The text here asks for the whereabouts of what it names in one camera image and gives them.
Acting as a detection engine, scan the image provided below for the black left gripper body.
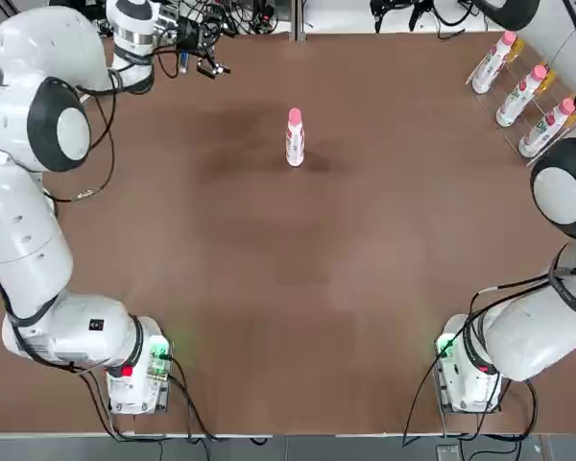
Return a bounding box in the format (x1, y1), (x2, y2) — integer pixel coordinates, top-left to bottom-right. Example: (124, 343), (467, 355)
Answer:
(176, 18), (218, 54)

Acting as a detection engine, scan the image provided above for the aluminium profile post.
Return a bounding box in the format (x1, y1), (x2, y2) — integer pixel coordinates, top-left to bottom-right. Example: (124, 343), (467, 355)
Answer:
(291, 0), (307, 42)

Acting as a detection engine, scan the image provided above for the white drink bottle pink label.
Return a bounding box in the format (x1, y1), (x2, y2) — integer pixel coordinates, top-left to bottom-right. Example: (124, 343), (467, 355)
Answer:
(284, 120), (307, 168)

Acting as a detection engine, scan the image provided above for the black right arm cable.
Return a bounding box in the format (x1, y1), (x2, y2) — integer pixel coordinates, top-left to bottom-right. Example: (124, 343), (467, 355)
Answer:
(468, 242), (576, 347)

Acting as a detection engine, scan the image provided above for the clear acrylic bottle shelf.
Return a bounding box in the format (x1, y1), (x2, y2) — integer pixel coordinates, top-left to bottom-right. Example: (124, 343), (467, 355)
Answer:
(465, 28), (576, 168)

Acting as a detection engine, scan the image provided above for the white pink-capped milk bottle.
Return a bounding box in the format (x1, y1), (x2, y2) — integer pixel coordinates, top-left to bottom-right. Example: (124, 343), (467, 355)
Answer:
(495, 64), (549, 128)
(517, 97), (576, 158)
(470, 31), (518, 94)

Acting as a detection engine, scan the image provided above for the black left base cable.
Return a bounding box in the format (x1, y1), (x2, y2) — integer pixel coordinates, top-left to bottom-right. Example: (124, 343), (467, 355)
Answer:
(162, 352), (275, 443)

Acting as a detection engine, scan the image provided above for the black base cable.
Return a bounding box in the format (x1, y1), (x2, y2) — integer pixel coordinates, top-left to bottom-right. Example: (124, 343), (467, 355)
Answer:
(401, 306), (469, 448)
(162, 352), (275, 443)

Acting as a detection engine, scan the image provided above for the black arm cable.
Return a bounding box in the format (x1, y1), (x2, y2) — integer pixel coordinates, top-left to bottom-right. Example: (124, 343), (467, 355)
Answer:
(468, 242), (576, 347)
(42, 66), (117, 203)

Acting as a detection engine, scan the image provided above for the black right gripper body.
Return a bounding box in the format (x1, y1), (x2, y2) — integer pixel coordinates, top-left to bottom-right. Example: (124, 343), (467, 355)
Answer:
(370, 0), (436, 11)

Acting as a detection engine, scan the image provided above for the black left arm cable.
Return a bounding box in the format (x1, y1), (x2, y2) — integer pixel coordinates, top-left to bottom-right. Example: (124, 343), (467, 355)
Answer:
(42, 66), (117, 203)

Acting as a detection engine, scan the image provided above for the black right base cable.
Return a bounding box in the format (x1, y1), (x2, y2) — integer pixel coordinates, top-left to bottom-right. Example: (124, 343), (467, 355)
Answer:
(401, 306), (469, 448)

